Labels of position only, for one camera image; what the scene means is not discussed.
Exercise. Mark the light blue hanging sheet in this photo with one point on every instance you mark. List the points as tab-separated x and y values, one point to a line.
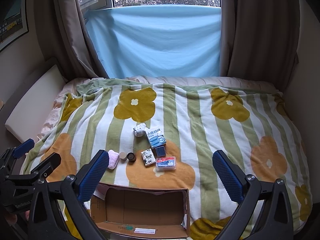
157	40

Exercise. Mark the cream padded headboard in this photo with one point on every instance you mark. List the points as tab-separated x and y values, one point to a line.
29	114

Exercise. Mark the clear plastic floss box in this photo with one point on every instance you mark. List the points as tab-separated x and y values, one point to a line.
166	164

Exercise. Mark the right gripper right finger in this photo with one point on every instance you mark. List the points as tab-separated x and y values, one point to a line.
242	189

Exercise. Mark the beige round lid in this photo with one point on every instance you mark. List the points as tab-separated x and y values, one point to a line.
123	156

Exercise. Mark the blue white carton box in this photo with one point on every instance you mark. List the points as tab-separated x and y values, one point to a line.
155	136

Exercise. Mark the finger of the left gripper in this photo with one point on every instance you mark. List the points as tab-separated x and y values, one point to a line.
43	170
10	155

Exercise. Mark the right brown curtain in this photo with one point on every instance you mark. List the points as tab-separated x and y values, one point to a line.
259	40

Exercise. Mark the floral striped fleece blanket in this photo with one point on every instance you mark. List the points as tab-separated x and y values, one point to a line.
252	127

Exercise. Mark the black round jar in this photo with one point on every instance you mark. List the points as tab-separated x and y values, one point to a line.
131	157

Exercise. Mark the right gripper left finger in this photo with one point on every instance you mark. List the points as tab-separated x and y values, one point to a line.
77	189

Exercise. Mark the dark blue small box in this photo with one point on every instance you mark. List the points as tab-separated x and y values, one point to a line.
160	151

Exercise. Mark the person's left hand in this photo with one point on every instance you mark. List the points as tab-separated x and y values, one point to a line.
12	218

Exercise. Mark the framed wall poster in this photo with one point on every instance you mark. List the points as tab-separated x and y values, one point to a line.
15	23

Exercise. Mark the brown cardboard box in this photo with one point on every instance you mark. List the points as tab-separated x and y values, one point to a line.
141	213

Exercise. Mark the brown curtain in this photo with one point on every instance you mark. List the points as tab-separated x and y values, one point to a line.
62	34
259	40

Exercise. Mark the left brown curtain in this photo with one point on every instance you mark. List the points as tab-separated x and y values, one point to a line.
62	34

